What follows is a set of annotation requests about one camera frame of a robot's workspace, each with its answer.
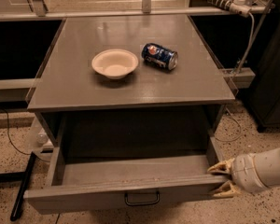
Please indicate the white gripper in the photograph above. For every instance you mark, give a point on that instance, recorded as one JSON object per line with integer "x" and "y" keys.
{"x": 243, "y": 173}

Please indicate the grey top drawer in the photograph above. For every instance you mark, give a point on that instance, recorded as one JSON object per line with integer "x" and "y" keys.
{"x": 117, "y": 184}

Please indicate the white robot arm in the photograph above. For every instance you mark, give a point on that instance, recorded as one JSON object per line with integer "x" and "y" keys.
{"x": 268, "y": 168}

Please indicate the grey drawer cabinet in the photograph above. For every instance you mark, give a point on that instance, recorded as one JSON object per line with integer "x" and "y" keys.
{"x": 68, "y": 83}

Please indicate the blue pepsi can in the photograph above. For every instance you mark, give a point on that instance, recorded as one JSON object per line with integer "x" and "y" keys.
{"x": 159, "y": 55}

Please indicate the white paper bowl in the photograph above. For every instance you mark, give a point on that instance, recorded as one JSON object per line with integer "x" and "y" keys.
{"x": 114, "y": 63}

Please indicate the white power strip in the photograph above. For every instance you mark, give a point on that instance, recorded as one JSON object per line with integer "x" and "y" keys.
{"x": 233, "y": 6}

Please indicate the black metal floor bar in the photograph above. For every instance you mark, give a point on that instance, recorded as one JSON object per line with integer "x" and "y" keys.
{"x": 16, "y": 210}

